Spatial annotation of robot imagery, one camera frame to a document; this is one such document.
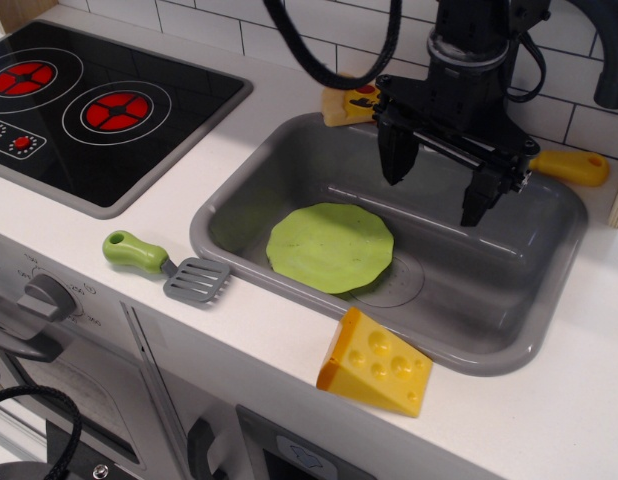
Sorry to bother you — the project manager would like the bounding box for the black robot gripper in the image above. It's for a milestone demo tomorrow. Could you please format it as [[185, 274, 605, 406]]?
[[373, 49, 540, 227]]

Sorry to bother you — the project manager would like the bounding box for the green handled grey spatula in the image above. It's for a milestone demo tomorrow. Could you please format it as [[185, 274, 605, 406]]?
[[102, 230, 230, 305]]

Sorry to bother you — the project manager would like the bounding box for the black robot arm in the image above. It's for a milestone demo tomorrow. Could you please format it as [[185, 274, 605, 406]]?
[[374, 1, 540, 227]]

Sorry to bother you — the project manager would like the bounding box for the green plate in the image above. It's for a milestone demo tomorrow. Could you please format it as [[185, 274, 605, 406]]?
[[266, 203, 394, 294]]

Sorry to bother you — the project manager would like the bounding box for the grey plastic sink basin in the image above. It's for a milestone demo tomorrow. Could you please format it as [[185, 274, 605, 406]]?
[[190, 114, 588, 376]]

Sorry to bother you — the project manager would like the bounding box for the toy pizza slice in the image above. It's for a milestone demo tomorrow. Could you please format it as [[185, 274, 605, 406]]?
[[321, 81, 380, 127]]

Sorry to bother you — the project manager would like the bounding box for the yellow cheese wedge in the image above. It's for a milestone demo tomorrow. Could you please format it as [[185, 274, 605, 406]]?
[[316, 307, 433, 417]]

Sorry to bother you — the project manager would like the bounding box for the dark grey faucet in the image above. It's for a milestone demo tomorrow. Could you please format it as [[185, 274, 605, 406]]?
[[570, 0, 618, 110]]

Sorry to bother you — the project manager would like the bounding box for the black toy stovetop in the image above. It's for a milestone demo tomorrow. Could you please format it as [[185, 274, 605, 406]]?
[[0, 21, 253, 219]]

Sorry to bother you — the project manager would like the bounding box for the grey oven knob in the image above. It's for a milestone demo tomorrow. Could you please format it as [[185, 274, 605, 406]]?
[[16, 274, 77, 322]]

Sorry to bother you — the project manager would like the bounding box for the yellow handled toy knife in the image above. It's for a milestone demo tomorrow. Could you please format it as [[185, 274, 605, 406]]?
[[529, 150, 610, 187]]

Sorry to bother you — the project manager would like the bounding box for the black braided cable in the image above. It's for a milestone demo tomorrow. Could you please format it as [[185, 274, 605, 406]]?
[[262, 0, 404, 92], [0, 384, 84, 480]]

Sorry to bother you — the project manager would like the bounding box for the dark cabinet door handle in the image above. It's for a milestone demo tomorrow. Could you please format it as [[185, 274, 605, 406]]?
[[187, 417, 229, 480]]

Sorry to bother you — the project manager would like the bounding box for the grey oven door handle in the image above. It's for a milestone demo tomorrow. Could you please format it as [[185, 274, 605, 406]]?
[[0, 303, 70, 363]]

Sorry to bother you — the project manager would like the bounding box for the black braided cable lower left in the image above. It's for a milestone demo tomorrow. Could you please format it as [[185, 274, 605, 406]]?
[[0, 384, 84, 480]]

